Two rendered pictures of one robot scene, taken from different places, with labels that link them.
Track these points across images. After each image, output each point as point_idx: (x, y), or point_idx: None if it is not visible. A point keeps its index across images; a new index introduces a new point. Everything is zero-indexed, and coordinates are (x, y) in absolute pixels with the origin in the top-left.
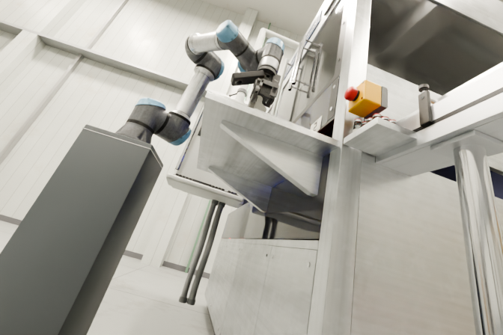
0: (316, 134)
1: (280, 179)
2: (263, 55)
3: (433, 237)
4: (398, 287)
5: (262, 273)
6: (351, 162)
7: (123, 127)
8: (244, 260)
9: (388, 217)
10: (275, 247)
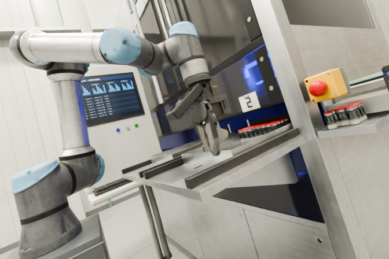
0: (297, 141)
1: None
2: (185, 58)
3: (372, 161)
4: (375, 217)
5: (242, 229)
6: (327, 150)
7: (29, 236)
8: (201, 210)
9: (356, 173)
10: (251, 212)
